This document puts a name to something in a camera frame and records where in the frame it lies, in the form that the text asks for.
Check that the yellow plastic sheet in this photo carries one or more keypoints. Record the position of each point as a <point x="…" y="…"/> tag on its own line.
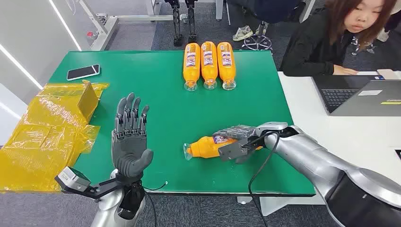
<point x="37" y="141"/>

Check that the white metal frame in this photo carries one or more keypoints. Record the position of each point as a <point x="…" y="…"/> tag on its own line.
<point x="108" y="28"/>

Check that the grey laptop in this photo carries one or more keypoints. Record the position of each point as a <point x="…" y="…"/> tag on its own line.
<point x="360" y="97"/>

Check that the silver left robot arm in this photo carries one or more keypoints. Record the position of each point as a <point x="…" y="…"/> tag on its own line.
<point x="106" y="205"/>

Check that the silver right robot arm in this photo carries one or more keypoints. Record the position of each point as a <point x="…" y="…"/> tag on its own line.
<point x="313" y="158"/>

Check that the orange bottle with clear cap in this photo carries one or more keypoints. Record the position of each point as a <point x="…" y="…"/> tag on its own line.
<point x="226" y="69"/>
<point x="191" y="70"/>
<point x="209" y="69"/>
<point x="203" y="148"/>

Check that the person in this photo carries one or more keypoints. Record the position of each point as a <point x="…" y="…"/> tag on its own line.
<point x="275" y="9"/>
<point x="393" y="20"/>
<point x="313" y="47"/>

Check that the table foot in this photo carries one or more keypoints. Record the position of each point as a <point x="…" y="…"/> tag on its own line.
<point x="243" y="200"/>

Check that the office chair base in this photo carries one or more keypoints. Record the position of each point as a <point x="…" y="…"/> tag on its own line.
<point x="257" y="42"/>

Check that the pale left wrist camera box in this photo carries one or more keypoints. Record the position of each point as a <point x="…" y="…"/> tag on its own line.
<point x="72" y="180"/>

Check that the yellow wrapped box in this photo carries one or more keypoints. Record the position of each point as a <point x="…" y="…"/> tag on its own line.
<point x="89" y="100"/>

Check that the black robot leg stand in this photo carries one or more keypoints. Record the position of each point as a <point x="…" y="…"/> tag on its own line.
<point x="191" y="25"/>
<point x="177" y="25"/>

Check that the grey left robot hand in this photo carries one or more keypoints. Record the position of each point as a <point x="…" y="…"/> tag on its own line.
<point x="128" y="150"/>

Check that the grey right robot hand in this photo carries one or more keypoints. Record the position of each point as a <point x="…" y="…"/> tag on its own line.
<point x="233" y="152"/>

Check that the green desk mat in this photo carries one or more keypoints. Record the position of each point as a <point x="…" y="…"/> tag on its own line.
<point x="172" y="125"/>

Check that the black smartphone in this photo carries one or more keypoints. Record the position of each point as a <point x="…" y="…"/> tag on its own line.
<point x="83" y="72"/>

